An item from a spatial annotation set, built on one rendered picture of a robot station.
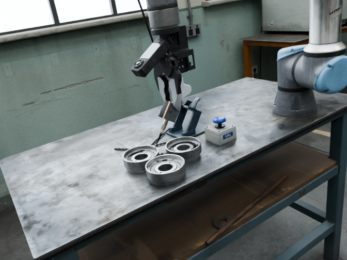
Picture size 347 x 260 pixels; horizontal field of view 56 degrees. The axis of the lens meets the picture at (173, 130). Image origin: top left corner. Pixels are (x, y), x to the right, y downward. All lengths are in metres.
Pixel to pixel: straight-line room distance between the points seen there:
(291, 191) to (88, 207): 0.73
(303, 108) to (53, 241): 0.87
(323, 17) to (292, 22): 2.07
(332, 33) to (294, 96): 0.25
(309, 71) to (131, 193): 0.63
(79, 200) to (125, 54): 1.85
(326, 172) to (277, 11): 2.04
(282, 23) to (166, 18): 2.42
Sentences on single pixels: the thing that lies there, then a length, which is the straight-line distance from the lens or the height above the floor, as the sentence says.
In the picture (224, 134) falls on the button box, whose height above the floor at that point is 0.83.
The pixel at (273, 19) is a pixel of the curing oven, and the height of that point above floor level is 0.91.
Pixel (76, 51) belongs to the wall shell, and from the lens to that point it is 2.45.
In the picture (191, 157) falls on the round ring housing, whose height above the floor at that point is 0.82.
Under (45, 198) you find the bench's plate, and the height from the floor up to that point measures 0.80.
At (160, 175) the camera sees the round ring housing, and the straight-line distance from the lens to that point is 0.81.
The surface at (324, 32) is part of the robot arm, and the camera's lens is 1.04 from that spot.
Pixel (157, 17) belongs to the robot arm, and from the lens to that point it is 0.81.
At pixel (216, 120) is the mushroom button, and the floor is 0.87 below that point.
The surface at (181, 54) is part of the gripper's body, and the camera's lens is 0.83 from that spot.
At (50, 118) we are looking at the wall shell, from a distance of 2.47.
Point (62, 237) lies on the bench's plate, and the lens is 0.77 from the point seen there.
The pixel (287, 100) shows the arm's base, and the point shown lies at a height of 0.86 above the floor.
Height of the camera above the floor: 1.25
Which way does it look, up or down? 23 degrees down
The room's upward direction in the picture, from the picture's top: 8 degrees counter-clockwise
